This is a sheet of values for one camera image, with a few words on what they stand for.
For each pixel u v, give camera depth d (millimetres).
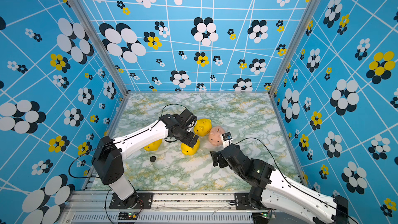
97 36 886
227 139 629
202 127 899
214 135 865
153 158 872
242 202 723
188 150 825
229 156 525
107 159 438
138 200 725
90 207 745
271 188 475
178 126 607
